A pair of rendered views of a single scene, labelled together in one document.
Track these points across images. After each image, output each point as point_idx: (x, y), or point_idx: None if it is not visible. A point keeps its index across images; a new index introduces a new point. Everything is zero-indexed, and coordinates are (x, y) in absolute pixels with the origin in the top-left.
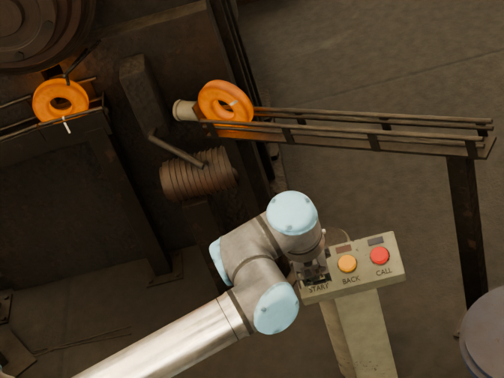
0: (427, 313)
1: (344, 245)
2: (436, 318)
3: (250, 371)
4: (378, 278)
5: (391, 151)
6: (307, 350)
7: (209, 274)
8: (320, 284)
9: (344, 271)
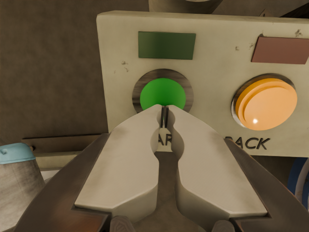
0: (231, 7)
1: (294, 39)
2: (236, 14)
3: (82, 16)
4: (307, 155)
5: None
6: (130, 10)
7: None
8: (166, 133)
9: (245, 126)
